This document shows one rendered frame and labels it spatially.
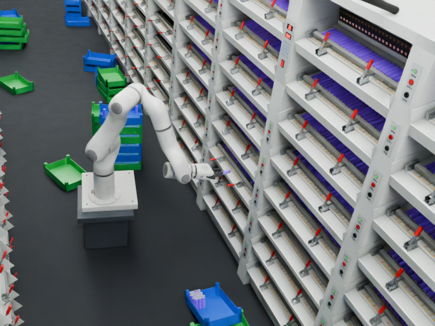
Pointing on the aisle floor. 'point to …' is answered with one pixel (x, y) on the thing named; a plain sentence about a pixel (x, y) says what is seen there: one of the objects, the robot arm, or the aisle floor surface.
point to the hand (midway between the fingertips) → (218, 173)
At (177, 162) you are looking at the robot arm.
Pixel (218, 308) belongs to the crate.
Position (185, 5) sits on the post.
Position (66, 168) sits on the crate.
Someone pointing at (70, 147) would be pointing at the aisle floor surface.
